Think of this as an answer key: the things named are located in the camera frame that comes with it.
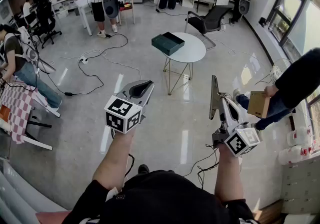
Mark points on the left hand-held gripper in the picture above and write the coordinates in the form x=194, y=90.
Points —
x=136, y=93

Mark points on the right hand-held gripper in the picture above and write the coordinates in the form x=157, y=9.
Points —
x=232, y=123

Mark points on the dark green box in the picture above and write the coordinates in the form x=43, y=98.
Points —
x=168, y=43

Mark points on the person's right forearm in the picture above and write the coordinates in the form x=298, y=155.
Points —
x=228, y=178

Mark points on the person's left forearm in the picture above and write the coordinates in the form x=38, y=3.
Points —
x=115, y=158

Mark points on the brown cardboard box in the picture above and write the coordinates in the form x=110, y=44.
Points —
x=257, y=104

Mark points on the round white side table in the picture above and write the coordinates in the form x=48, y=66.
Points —
x=192, y=51

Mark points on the white power strip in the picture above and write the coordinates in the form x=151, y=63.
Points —
x=83, y=59

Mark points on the black power adapter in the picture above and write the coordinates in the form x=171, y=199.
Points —
x=68, y=93
x=108, y=35

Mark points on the person's black shoe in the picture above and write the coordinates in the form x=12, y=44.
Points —
x=143, y=168

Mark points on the black mesh cantilever chair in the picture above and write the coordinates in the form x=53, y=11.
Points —
x=212, y=19

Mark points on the wooden chair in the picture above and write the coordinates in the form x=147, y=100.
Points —
x=128, y=6

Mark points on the group of white bottles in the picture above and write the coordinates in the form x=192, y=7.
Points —
x=297, y=143

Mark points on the white rectangular table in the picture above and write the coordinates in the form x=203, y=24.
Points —
x=83, y=3

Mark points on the red checkered tablecloth table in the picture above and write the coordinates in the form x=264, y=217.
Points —
x=40, y=143

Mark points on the person's black clothing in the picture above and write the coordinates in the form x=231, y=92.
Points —
x=162, y=200

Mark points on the black swivel office chair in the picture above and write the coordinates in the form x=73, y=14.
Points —
x=47, y=23

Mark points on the red checkered tablecloth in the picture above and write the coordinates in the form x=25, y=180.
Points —
x=16, y=108

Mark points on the grey filing cabinet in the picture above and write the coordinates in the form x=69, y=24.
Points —
x=302, y=183

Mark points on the pink cloth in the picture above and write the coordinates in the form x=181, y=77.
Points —
x=50, y=216

